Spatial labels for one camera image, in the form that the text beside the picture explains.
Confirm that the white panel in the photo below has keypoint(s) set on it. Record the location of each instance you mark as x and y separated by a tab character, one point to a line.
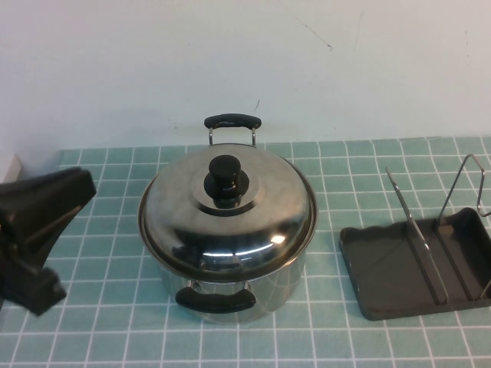
9	168

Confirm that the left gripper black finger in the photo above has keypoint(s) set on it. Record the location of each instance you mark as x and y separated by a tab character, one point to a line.
50	199
34	287

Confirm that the stainless steel lid black knob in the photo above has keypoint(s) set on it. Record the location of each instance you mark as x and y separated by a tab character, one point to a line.
253	230

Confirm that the teal grid tablecloth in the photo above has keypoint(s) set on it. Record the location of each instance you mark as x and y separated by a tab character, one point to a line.
115	345

